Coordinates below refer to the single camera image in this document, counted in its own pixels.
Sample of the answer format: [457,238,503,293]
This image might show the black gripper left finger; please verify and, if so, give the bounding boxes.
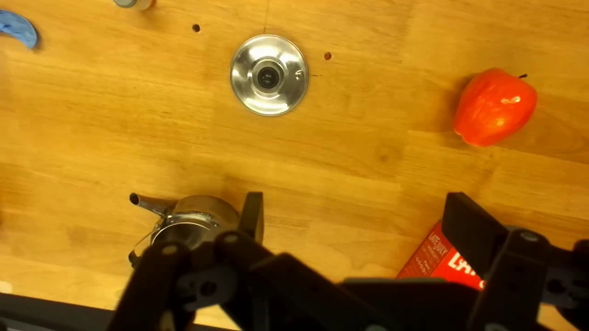
[107,191,345,331]

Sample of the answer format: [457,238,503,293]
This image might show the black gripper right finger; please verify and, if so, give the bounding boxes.
[442,191,589,331]

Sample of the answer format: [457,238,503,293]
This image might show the silver kettle lid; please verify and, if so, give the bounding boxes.
[231,32,310,115]

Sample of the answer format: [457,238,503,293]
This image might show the silver metal kettle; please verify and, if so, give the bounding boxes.
[128,192,240,266]

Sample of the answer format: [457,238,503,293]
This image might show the orange cracker box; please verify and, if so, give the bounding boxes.
[398,222,485,290]

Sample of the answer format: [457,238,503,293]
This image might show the red plastic apple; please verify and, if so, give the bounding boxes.
[453,67,538,146]

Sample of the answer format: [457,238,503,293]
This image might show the blue rubber glove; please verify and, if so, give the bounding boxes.
[0,8,39,49]

